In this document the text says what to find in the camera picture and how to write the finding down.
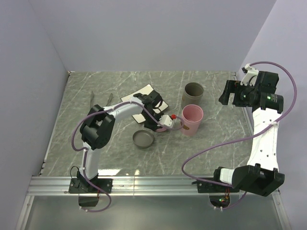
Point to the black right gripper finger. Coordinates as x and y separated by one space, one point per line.
237 101
231 86

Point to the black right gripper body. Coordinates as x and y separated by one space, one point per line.
247 90

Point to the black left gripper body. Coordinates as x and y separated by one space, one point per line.
149 122

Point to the pink round lid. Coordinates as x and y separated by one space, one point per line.
161 129

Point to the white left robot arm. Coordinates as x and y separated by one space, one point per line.
96 131

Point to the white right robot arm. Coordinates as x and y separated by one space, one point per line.
261 174

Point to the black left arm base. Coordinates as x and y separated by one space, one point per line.
78 186

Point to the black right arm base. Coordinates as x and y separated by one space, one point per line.
206 187

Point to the grey cylindrical container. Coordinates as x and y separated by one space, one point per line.
192 94

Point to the grey round lid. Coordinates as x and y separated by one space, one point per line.
143 139

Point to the pink cylindrical container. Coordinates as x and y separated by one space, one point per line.
192 116

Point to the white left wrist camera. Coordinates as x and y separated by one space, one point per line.
167 121

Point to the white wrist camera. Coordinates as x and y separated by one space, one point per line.
251 74
167 121

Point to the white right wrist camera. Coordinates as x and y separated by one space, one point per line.
251 74

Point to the aluminium front rail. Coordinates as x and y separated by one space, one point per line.
172 185

